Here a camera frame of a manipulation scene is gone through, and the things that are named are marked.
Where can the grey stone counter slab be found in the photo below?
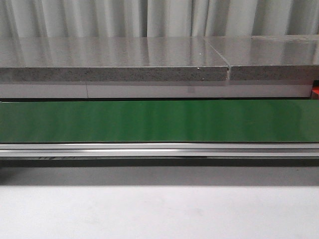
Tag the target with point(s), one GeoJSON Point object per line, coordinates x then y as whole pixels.
{"type": "Point", "coordinates": [109, 59]}

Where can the green conveyor belt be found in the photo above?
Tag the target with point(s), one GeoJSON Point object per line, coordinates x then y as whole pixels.
{"type": "Point", "coordinates": [160, 121]}

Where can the grey stone slab right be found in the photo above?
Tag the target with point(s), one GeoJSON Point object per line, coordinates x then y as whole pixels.
{"type": "Point", "coordinates": [293, 58]}

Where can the red object at right edge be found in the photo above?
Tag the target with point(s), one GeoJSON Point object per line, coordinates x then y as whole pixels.
{"type": "Point", "coordinates": [315, 93]}

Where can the white curtain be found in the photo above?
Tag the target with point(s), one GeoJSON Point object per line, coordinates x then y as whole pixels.
{"type": "Point", "coordinates": [152, 18]}

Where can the aluminium conveyor frame rail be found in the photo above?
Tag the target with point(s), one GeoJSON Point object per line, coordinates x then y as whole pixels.
{"type": "Point", "coordinates": [150, 150]}

